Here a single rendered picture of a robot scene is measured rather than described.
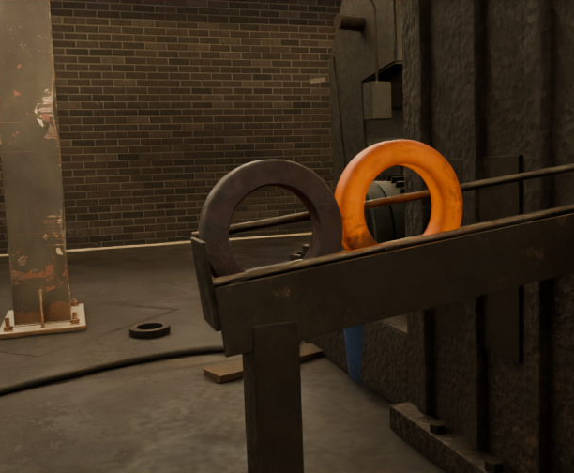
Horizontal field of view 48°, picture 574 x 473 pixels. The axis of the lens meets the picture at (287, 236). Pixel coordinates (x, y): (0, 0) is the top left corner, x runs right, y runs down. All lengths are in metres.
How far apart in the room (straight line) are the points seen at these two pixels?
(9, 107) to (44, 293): 0.89
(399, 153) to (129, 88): 6.14
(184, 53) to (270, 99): 1.05
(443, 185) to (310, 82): 6.52
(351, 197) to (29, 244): 2.59
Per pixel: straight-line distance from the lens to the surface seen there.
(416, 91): 1.63
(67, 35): 6.98
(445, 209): 0.90
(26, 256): 3.30
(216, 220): 0.78
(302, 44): 7.42
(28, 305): 3.33
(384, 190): 2.23
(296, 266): 0.79
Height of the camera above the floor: 0.71
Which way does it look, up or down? 6 degrees down
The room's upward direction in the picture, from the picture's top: 2 degrees counter-clockwise
